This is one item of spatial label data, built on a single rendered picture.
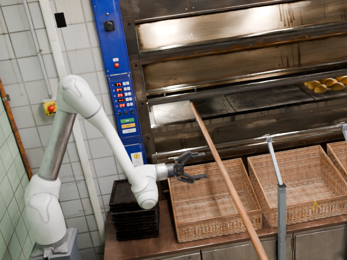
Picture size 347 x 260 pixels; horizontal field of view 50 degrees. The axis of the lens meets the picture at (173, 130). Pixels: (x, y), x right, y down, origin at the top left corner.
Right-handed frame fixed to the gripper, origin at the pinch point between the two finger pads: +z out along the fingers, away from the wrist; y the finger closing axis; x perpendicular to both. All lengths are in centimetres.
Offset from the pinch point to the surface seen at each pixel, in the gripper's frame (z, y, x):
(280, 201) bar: 44, 33, 0
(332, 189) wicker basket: 95, 56, -35
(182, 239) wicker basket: -16, 58, -11
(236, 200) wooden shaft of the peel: 7.7, -1.8, 38.2
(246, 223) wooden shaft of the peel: 8, -2, 55
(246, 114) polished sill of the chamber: 42, 0, -60
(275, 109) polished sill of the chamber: 63, 0, -60
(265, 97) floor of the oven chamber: 64, 0, -85
